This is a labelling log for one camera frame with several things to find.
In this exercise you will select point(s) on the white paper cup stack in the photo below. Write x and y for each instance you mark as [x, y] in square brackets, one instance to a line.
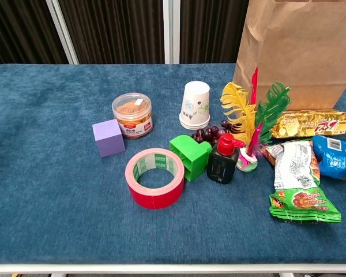
[194, 104]

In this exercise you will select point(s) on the clear jar of rubber bands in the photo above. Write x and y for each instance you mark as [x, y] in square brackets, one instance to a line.
[132, 118]

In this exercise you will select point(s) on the purple cube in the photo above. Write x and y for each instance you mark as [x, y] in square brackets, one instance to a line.
[108, 138]

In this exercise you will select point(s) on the brown paper bag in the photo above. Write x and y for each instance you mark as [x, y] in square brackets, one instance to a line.
[300, 57]

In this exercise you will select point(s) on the dark pleated curtain panel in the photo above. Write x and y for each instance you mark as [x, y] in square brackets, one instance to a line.
[118, 29]
[17, 29]
[213, 29]

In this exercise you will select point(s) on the white table frame base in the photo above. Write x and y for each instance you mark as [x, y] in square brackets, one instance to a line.
[161, 268]

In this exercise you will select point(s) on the white partition frame post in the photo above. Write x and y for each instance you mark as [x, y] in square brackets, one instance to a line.
[63, 31]
[167, 29]

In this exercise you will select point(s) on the gold snack package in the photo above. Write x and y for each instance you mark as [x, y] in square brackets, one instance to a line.
[305, 124]

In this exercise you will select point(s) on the red tape roll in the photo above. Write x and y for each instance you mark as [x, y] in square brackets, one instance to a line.
[155, 199]

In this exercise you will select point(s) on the green snack packet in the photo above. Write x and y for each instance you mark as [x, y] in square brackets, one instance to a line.
[297, 184]

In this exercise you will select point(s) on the blue snack packet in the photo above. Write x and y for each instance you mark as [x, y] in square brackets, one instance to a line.
[337, 161]

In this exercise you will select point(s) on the green plastic block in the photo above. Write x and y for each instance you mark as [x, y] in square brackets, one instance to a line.
[196, 155]

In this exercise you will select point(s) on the blue felt table cover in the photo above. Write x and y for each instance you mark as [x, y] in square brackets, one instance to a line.
[46, 202]

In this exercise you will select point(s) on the purple grape bunch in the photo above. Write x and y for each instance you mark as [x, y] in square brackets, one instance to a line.
[209, 134]

